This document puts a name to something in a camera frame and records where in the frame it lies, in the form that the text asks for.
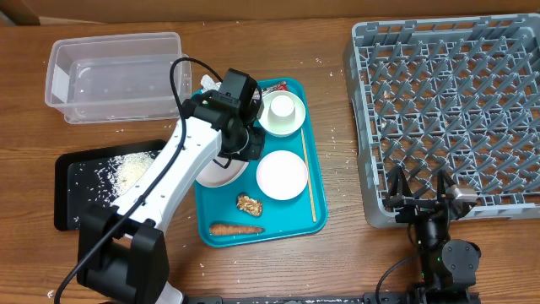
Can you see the pale green bowl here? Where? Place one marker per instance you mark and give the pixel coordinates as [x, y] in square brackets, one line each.
[282, 127]

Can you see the red snack wrapper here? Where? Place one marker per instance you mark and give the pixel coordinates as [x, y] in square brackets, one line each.
[279, 86]

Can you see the orange carrot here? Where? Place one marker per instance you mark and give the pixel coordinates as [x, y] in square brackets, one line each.
[220, 229]

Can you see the teal plastic tray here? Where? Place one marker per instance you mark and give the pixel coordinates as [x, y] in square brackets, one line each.
[305, 214]

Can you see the black tray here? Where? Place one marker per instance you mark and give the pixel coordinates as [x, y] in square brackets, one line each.
[66, 214]

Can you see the pink white bowl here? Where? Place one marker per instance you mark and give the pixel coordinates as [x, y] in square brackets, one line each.
[282, 175]

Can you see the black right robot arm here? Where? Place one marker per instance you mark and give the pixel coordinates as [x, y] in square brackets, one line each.
[448, 266]

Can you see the clear plastic bin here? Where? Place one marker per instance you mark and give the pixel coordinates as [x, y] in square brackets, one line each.
[117, 78]

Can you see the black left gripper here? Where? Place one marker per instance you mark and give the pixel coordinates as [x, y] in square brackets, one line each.
[254, 150]

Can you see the pile of rice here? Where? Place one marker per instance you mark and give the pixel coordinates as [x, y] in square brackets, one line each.
[131, 169]

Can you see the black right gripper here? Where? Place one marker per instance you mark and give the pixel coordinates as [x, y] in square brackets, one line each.
[415, 208]

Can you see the white plate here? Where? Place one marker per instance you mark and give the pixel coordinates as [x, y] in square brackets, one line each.
[213, 175]

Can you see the brown food scrap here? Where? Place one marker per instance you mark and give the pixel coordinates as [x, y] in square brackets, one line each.
[249, 205]

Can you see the white napkin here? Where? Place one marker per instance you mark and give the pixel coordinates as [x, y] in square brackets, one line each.
[208, 83]

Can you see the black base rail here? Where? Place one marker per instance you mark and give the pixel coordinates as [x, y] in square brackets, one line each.
[368, 298]

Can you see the grey dish rack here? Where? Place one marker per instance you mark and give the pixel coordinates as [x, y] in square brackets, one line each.
[459, 95]

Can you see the white paper cup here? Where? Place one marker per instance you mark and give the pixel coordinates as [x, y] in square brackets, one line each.
[282, 107]

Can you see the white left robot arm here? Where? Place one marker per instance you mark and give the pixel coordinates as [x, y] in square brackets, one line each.
[121, 248]

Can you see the wooden chopstick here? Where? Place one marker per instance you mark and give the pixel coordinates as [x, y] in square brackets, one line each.
[307, 164]

